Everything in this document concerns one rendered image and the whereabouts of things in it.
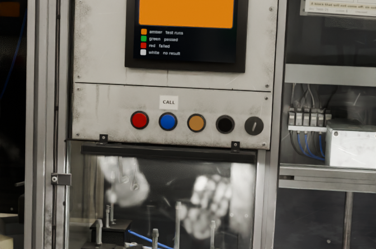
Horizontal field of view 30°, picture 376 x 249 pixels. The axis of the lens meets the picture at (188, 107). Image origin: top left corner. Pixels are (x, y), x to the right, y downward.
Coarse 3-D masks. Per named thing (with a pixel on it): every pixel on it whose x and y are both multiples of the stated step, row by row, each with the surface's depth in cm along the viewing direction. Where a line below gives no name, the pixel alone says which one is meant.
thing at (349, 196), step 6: (348, 192) 167; (348, 198) 167; (348, 204) 168; (348, 210) 168; (348, 216) 168; (348, 222) 168; (348, 228) 168; (342, 234) 169; (348, 234) 168; (342, 240) 169; (348, 240) 168; (342, 246) 169; (348, 246) 169
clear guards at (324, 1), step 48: (288, 0) 144; (336, 0) 143; (288, 48) 145; (336, 48) 144; (288, 96) 146; (336, 96) 145; (144, 144) 149; (288, 144) 147; (336, 144) 146; (96, 192) 151; (144, 192) 151; (192, 192) 150; (240, 192) 149; (96, 240) 153; (144, 240) 152; (192, 240) 151; (240, 240) 150
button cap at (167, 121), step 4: (164, 116) 146; (168, 116) 146; (172, 116) 147; (164, 120) 146; (168, 120) 146; (172, 120) 146; (164, 124) 147; (168, 124) 146; (172, 124) 146; (168, 128) 147
